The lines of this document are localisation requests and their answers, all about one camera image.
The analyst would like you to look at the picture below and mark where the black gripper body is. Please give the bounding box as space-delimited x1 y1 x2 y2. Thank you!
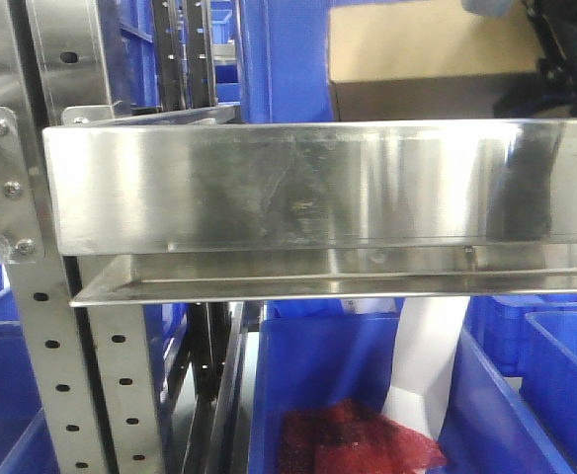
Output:
493 1 577 118

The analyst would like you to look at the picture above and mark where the blue plastic bin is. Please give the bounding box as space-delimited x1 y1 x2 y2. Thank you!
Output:
248 315 572 473
0 265 59 473
466 293 577 471

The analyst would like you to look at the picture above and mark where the red mesh bag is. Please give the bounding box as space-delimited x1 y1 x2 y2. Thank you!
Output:
276 399 448 473

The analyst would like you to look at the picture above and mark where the tall brown cardboard box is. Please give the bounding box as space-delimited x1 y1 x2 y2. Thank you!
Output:
328 1 542 121

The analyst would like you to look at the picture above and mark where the blue plastic bin centre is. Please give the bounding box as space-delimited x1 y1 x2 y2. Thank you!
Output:
248 315 572 473

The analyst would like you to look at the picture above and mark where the steel bracket plate with screws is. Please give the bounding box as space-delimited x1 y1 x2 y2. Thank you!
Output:
0 107 44 265

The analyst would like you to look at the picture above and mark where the blue plastic bin right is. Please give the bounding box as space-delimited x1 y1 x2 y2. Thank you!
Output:
466 293 577 471

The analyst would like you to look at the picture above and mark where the stainless steel shelf tray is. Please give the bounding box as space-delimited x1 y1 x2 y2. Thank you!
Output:
43 119 577 307

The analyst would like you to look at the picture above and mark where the blue plastic bin left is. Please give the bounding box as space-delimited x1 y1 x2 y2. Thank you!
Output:
0 265 59 473

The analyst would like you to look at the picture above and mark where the perforated steel shelf upright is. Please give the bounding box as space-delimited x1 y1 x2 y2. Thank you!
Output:
0 1 167 473

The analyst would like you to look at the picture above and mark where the white paper sheet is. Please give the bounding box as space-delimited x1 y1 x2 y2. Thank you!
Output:
381 296 470 440

